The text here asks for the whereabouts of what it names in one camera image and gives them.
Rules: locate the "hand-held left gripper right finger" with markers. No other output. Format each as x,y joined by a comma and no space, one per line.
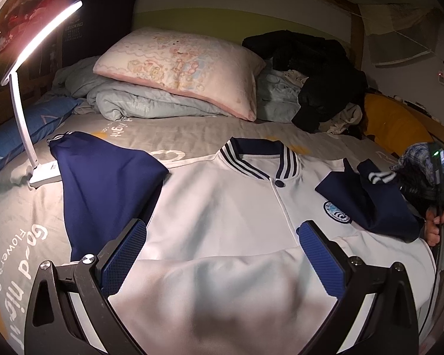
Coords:
322,259

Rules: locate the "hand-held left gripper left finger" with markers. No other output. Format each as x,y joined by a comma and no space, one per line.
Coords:
127,255

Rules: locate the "white and navy varsity jacket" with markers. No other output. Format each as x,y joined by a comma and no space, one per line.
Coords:
214,199

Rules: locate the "person's right hand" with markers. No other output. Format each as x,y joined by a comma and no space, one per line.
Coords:
433,229

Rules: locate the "blue plaid cloth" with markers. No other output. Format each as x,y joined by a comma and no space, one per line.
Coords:
414,159

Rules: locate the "yellow cushion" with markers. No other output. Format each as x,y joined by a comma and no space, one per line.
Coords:
392,122

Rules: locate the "white desk lamp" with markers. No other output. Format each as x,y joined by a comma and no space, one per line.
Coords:
44,173

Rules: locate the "cream cloth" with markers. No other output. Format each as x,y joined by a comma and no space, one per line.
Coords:
342,118

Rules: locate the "light blue quilt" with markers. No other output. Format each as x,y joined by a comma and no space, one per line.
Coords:
133,103

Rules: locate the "blue pillow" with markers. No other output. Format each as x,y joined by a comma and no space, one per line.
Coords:
22,133

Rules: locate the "black jacket pile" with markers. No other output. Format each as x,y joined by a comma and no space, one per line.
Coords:
318,90

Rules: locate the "white mosquito net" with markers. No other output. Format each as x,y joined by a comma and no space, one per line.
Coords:
392,29

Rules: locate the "pink printed pillow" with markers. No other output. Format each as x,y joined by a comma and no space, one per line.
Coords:
177,66

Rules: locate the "black cushion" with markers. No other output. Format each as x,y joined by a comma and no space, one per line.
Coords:
103,22

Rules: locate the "cluttered wooden shelf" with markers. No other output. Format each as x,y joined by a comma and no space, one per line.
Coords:
7,33

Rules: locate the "wooden bed frame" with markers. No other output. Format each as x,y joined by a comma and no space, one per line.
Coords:
356,40

